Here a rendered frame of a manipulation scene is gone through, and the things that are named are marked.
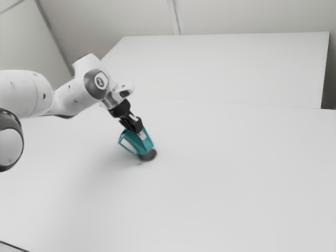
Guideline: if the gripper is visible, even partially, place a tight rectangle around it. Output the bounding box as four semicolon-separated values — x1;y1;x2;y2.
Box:
107;99;147;141

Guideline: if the teal faceted mug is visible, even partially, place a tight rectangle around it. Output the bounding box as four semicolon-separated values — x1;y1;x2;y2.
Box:
118;127;159;162

